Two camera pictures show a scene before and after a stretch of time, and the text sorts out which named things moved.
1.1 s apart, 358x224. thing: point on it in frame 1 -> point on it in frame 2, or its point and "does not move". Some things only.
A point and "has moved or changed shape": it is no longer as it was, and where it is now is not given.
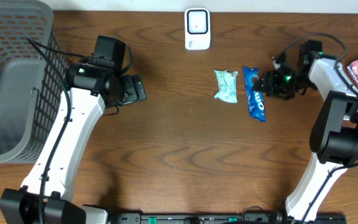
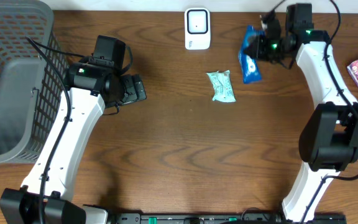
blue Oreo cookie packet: x=256 y=99 -> x=250 y=71
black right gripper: x=266 y=84 -> x=258 y=48
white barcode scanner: x=197 y=28 does not move
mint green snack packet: x=227 y=85 has moved or changed shape
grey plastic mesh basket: x=20 y=91 does not move
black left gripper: x=134 y=88 does not move
